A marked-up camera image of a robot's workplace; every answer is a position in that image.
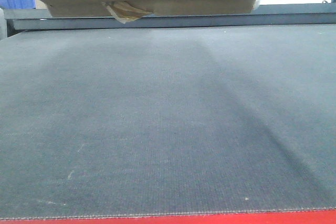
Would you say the loose brown packing tape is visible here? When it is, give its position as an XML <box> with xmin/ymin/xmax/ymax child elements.
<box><xmin>101</xmin><ymin>1</ymin><xmax>152</xmax><ymax>24</ymax></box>

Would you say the dark metal shelf rail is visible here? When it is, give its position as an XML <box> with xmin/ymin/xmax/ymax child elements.
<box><xmin>1</xmin><ymin>3</ymin><xmax>335</xmax><ymax>37</ymax></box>

